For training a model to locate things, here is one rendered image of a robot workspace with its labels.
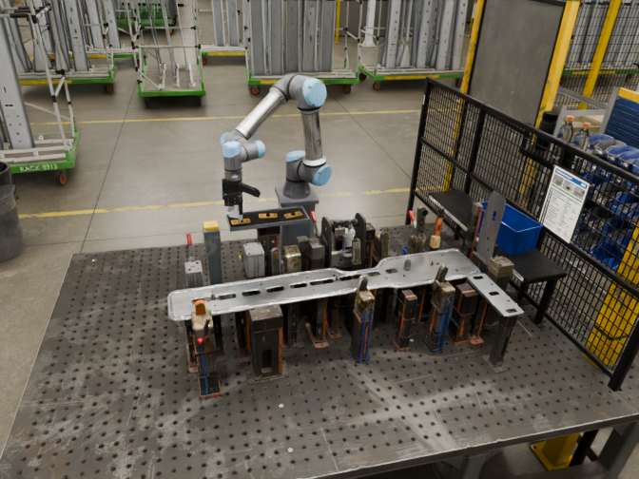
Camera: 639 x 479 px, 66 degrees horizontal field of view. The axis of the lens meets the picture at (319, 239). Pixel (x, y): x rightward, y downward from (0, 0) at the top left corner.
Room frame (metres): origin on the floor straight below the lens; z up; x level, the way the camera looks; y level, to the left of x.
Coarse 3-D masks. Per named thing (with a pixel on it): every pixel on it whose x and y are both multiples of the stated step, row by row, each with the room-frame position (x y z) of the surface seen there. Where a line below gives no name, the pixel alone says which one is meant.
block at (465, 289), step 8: (456, 288) 1.76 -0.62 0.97; (464, 288) 1.75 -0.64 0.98; (472, 288) 1.75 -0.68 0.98; (456, 296) 1.75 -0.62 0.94; (464, 296) 1.70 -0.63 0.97; (472, 296) 1.70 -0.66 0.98; (456, 304) 1.73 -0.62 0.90; (464, 304) 1.69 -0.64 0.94; (472, 304) 1.70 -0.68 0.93; (456, 312) 1.73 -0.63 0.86; (464, 312) 1.69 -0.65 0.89; (472, 312) 1.70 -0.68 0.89; (456, 320) 1.72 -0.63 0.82; (464, 320) 1.71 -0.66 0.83; (448, 328) 1.76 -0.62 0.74; (456, 328) 1.70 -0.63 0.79; (464, 328) 1.71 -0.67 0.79; (448, 336) 1.74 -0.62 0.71; (456, 336) 1.69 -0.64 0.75; (464, 336) 1.71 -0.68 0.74; (456, 344) 1.69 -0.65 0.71
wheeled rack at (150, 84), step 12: (192, 0) 9.36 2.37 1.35; (192, 12) 9.36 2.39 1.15; (132, 36) 7.35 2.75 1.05; (132, 48) 7.34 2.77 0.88; (144, 48) 8.73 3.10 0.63; (144, 60) 9.12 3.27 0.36; (144, 72) 8.57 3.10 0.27; (156, 72) 8.58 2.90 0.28; (168, 72) 8.62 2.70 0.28; (180, 72) 8.65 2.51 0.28; (192, 72) 8.69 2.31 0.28; (144, 84) 7.81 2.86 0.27; (156, 84) 7.82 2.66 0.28; (168, 84) 7.85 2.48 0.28; (180, 84) 7.88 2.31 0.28; (192, 84) 7.85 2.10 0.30; (144, 96) 7.35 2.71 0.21
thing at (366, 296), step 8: (360, 296) 1.58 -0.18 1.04; (368, 296) 1.58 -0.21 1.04; (360, 304) 1.57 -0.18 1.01; (368, 304) 1.56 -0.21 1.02; (360, 312) 1.56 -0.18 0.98; (368, 312) 1.56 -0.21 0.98; (360, 320) 1.56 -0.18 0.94; (368, 320) 1.57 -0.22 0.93; (360, 328) 1.56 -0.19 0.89; (368, 328) 1.57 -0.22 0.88; (352, 336) 1.62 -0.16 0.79; (360, 336) 1.56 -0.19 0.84; (368, 336) 1.58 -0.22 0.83; (352, 344) 1.61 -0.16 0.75; (360, 344) 1.56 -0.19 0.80; (368, 344) 1.56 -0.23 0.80; (352, 352) 1.61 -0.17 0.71; (360, 352) 1.56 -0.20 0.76; (368, 352) 1.57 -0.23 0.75; (352, 360) 1.57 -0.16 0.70; (360, 360) 1.55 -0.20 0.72; (368, 360) 1.57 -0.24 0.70
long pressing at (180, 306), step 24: (384, 264) 1.88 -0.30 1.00; (456, 264) 1.91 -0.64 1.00; (192, 288) 1.64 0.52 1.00; (216, 288) 1.65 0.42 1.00; (240, 288) 1.65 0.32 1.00; (264, 288) 1.66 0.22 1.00; (288, 288) 1.67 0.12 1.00; (312, 288) 1.68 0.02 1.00; (336, 288) 1.68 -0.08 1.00; (168, 312) 1.49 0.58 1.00; (216, 312) 1.50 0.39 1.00
